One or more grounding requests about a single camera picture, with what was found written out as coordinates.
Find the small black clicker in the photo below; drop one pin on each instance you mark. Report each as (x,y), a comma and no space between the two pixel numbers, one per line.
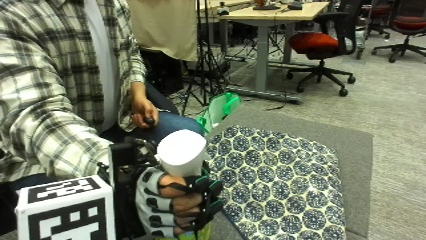
(149,121)

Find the green and white bag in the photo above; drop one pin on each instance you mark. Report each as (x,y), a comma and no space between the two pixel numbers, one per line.
(220,108)

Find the blue patterned white cloth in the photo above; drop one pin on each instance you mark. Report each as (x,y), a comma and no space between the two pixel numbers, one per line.
(279,186)

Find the black tripod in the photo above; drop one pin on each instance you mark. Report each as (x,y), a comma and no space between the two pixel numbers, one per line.
(206,66)

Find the person in plaid shirt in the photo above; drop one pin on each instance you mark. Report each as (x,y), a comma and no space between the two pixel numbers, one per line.
(40,83)

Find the white cube with black markers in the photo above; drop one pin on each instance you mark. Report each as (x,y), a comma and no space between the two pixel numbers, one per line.
(66,213)

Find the grey upholstered bench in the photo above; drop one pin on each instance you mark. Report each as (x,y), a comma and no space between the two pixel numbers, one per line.
(350,150)

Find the wooden desk with grey legs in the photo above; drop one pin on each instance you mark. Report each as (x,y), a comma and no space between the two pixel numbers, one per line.
(274,15)

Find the office chair with orange seat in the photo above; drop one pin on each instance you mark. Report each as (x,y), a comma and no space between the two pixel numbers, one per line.
(317,45)

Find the small black desk object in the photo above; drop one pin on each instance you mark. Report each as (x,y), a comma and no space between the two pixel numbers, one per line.
(294,5)

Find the dark office chair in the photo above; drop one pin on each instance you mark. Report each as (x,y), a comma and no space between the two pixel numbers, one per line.
(377,16)

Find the office chair with red seat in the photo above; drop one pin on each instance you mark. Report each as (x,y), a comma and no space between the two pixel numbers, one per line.
(406,23)

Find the black glove wrist mount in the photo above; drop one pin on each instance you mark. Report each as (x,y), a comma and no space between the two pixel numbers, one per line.
(126,160)

